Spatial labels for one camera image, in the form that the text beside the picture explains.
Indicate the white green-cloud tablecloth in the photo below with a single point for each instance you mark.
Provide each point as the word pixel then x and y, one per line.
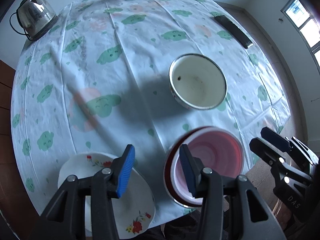
pixel 140 55

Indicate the white enamel bowl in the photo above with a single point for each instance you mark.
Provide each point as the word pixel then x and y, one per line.
pixel 197 82

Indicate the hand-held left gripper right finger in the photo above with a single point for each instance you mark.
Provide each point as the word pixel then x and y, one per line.
pixel 188 170

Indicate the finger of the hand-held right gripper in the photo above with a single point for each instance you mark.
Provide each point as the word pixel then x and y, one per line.
pixel 275 138
pixel 260 146

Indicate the white red-flower plate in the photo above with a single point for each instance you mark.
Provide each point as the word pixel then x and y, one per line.
pixel 135 202

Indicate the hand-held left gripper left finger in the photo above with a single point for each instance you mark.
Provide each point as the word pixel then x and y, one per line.
pixel 126 170

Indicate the black remote control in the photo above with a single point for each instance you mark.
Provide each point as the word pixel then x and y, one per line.
pixel 233 31

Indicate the window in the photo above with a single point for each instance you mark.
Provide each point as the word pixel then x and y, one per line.
pixel 303 20

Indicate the glass electric kettle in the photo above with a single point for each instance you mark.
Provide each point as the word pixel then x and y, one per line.
pixel 33 15

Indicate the red plastic bowl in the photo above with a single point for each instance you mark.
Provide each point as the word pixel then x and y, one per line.
pixel 167 172

